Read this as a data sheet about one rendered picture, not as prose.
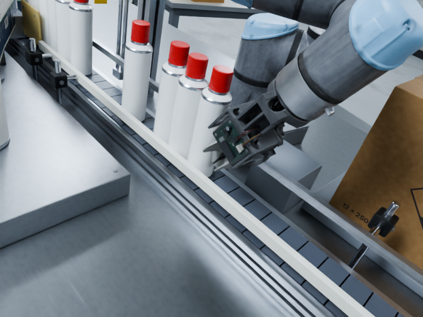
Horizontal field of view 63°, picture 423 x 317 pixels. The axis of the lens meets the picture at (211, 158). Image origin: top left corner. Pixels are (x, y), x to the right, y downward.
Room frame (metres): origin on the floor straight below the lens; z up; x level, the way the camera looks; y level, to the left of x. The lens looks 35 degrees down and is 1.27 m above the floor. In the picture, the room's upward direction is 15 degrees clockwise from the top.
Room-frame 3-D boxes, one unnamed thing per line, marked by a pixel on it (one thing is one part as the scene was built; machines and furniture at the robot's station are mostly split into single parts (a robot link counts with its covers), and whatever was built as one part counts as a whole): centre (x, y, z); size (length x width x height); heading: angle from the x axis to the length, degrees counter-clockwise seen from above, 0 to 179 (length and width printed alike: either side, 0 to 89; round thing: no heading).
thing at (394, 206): (0.39, -0.26, 0.91); 0.07 x 0.03 x 0.17; 143
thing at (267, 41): (0.82, -0.06, 1.05); 0.13 x 0.12 x 0.14; 81
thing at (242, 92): (0.83, -0.05, 0.93); 0.15 x 0.15 x 0.10
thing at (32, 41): (0.76, 0.46, 0.89); 0.06 x 0.03 x 0.12; 143
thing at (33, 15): (0.86, 0.55, 0.94); 0.10 x 0.01 x 0.09; 53
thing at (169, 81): (0.57, 0.10, 0.98); 0.05 x 0.05 x 0.20
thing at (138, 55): (0.63, 0.19, 0.98); 0.05 x 0.05 x 0.20
